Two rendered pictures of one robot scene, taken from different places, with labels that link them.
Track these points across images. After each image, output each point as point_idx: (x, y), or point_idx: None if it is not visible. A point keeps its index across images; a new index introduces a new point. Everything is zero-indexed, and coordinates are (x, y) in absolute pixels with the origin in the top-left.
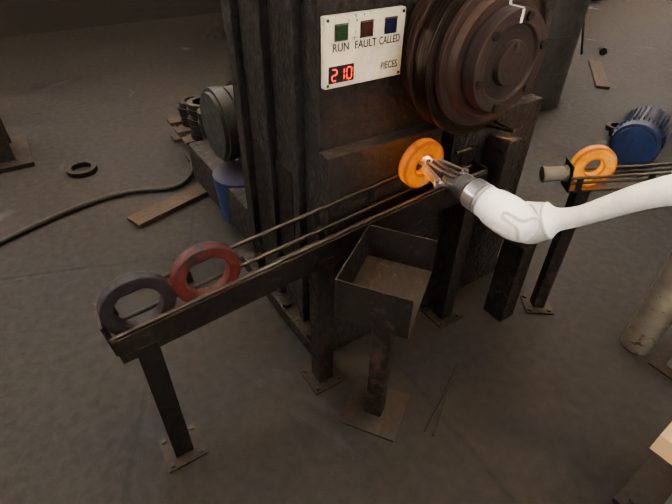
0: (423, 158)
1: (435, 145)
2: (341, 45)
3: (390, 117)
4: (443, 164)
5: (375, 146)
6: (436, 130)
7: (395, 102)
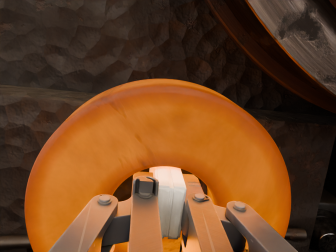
0: (153, 176)
1: (229, 123)
2: None
3: (149, 49)
4: (225, 243)
5: (36, 99)
6: (306, 129)
7: (168, 5)
